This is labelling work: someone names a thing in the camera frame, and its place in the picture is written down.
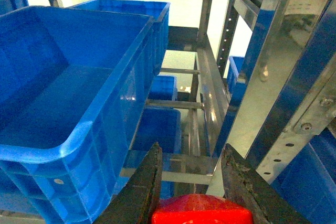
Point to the blue crate at left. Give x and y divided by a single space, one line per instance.
7 6

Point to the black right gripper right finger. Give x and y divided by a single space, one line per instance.
244 186

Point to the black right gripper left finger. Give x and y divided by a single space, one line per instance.
138 199

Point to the steel flow rack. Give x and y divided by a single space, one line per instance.
287 76

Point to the blue crate behind target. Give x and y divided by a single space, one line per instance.
158 10

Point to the red toy block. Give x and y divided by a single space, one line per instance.
200 208

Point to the large blue target crate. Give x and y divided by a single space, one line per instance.
73 87

